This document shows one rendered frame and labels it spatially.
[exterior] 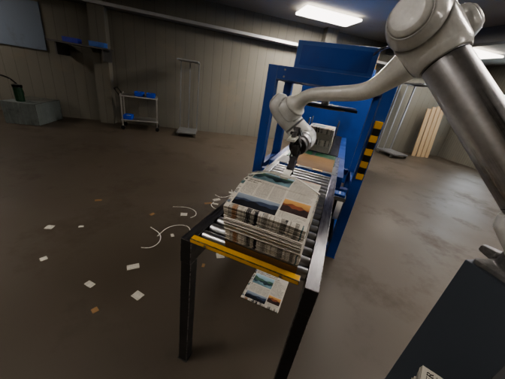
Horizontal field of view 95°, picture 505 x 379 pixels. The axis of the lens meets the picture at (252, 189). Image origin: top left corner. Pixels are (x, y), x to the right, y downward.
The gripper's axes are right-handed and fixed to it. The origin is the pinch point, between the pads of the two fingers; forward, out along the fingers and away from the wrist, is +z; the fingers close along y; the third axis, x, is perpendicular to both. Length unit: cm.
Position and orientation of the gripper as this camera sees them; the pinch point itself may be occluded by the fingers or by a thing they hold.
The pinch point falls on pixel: (288, 158)
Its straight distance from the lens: 86.2
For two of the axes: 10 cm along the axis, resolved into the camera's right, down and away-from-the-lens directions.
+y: -1.0, 8.8, 4.7
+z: -3.7, 4.1, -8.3
